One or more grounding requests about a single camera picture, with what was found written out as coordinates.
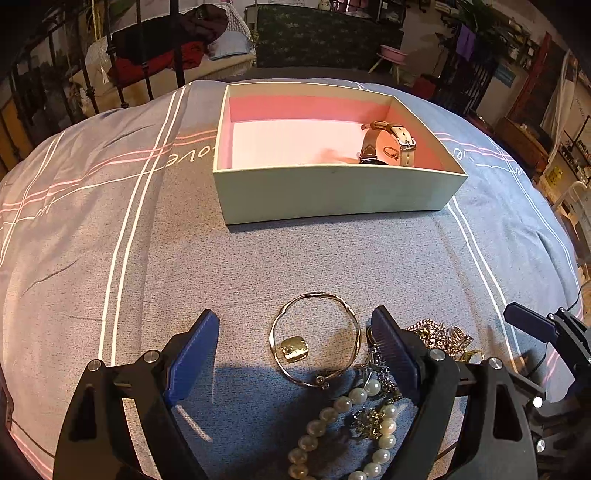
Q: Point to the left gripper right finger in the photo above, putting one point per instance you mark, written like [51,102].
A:
[495,440]

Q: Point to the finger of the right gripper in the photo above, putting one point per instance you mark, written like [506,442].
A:
[569,336]

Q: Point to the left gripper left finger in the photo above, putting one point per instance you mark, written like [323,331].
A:
[95,442]

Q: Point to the twisted gold bangle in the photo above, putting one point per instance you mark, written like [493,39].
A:
[314,339]

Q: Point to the cream jewelry box pink lining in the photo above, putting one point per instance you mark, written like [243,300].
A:
[290,150]

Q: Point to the grey striped bed cover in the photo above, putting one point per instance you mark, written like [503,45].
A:
[112,241]

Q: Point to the purple hanging towel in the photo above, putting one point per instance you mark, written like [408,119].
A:
[465,42]

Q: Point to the pink basin on stool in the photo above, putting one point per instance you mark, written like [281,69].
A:
[390,54]

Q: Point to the white wicker swing bench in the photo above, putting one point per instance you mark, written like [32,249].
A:
[94,92]

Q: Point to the red blanket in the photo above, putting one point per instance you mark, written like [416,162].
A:
[126,73]

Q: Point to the green floral covered cabinet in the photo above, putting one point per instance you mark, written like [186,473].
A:
[290,36]

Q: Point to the light blue pillow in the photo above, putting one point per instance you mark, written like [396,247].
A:
[228,44]

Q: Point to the dark clothes pile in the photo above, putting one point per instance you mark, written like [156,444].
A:
[159,35]

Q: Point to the beige strap wristwatch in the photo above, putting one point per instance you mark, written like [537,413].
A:
[388,144]

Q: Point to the black iron bed frame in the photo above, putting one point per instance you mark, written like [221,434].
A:
[38,21]

